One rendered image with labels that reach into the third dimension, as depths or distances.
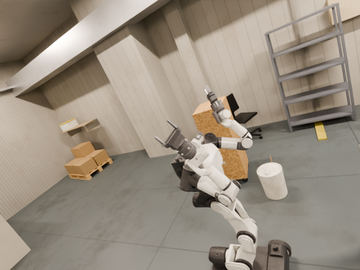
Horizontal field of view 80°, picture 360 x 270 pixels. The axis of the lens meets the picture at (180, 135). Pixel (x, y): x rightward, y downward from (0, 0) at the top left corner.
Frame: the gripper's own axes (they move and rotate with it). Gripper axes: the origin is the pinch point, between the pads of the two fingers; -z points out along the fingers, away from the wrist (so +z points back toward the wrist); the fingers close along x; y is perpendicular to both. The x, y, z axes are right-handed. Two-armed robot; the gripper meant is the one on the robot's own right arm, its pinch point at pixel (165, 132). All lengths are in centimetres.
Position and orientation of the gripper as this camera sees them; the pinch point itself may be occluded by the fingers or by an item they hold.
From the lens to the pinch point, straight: 107.4
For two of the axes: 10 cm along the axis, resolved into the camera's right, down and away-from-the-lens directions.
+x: 5.4, -7.9, 3.0
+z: 7.1, 6.2, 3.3
